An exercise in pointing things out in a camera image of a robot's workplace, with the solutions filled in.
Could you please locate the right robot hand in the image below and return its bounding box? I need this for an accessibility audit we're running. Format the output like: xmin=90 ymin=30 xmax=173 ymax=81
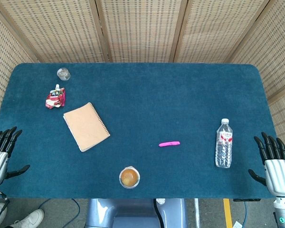
xmin=248 ymin=132 xmax=285 ymax=197

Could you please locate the pink plastic piece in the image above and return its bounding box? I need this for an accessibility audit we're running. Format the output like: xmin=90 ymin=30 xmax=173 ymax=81
xmin=158 ymin=141 xmax=181 ymax=148

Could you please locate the clear plastic water bottle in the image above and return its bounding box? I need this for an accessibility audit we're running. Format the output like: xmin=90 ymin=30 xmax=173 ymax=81
xmin=215 ymin=118 xmax=234 ymax=169

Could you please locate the crumpled red snack pouch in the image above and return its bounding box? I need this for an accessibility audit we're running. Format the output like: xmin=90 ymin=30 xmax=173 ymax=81
xmin=45 ymin=84 xmax=66 ymax=109

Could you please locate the brown spiral notebook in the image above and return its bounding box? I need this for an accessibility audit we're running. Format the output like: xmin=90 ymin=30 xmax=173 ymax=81
xmin=63 ymin=102 xmax=111 ymax=152

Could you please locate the woven bamboo screen panel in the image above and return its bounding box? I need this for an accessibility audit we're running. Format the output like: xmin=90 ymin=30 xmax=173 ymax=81
xmin=0 ymin=9 xmax=38 ymax=114
xmin=95 ymin=0 xmax=190 ymax=64
xmin=230 ymin=0 xmax=285 ymax=162
xmin=172 ymin=0 xmax=285 ymax=64
xmin=0 ymin=0 xmax=111 ymax=64

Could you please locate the small clear glass jar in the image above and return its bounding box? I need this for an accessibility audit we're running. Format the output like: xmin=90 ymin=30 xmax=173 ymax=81
xmin=57 ymin=67 xmax=71 ymax=82

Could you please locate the orange fruit jelly cup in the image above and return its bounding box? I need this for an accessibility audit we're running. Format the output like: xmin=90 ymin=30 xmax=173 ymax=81
xmin=119 ymin=166 xmax=141 ymax=190

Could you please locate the blue-grey robot torso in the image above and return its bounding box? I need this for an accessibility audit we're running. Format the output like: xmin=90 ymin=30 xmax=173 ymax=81
xmin=85 ymin=198 xmax=188 ymax=228

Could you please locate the blue felt table cloth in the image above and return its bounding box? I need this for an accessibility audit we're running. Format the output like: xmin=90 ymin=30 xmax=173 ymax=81
xmin=0 ymin=63 xmax=284 ymax=200

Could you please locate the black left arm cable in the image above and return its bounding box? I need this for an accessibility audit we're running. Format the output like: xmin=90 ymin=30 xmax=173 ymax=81
xmin=0 ymin=187 xmax=10 ymax=228

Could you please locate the blue floor cable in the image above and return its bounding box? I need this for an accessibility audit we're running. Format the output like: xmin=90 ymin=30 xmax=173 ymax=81
xmin=242 ymin=201 xmax=250 ymax=228
xmin=37 ymin=198 xmax=81 ymax=228

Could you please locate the black torso cable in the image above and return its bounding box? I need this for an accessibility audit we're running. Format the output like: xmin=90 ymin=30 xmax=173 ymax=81
xmin=152 ymin=199 xmax=162 ymax=228

